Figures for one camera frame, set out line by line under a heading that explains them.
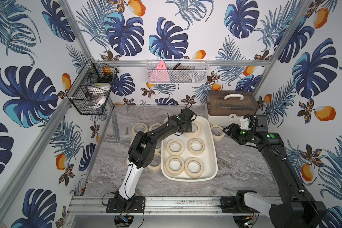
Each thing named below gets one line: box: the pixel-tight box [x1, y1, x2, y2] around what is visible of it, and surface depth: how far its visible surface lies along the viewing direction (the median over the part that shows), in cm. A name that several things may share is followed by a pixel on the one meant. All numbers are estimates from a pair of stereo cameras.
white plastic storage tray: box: [160, 115, 219, 182], surface depth 90 cm
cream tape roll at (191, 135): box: [185, 121, 201, 138], surface depth 93 cm
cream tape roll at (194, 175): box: [184, 157, 204, 180], surface depth 85 cm
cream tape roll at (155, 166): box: [147, 153, 162, 172], surface depth 87 cm
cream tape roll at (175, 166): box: [165, 155, 185, 177], surface depth 88 cm
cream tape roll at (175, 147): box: [166, 138, 185, 156], surface depth 96 cm
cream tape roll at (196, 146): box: [187, 137, 206, 156], surface depth 96 cm
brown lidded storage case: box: [206, 90, 259, 126], surface depth 97 cm
